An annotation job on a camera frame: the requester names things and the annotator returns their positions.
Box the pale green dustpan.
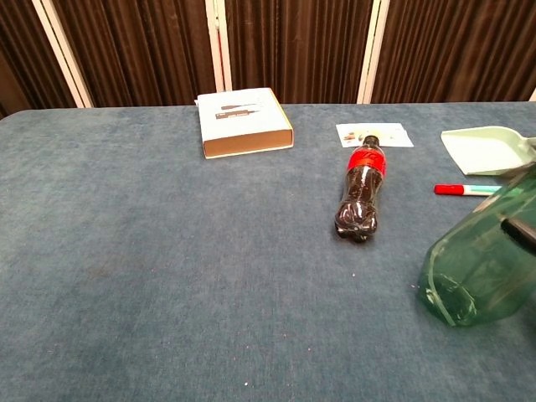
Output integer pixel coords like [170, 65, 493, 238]
[440, 125, 536, 177]

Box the cola bottle with red label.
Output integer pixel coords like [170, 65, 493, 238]
[333, 134, 387, 244]

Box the green transparent spray bottle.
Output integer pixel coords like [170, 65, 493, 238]
[415, 161, 536, 327]

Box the white printed card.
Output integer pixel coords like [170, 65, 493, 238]
[335, 122, 415, 148]

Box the blue velvet tablecloth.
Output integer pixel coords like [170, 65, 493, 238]
[0, 102, 536, 402]

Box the dark brown curtain panel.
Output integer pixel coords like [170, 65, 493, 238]
[224, 0, 374, 105]
[370, 0, 536, 104]
[0, 0, 77, 121]
[50, 0, 217, 108]

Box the marker with red cap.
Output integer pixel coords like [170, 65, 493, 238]
[434, 183, 503, 198]

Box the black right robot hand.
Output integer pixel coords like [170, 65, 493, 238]
[501, 216, 536, 249]

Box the white frame post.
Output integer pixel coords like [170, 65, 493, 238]
[204, 0, 234, 93]
[356, 0, 394, 105]
[31, 0, 94, 109]

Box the white cardboard box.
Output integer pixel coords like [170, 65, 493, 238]
[196, 86, 295, 160]

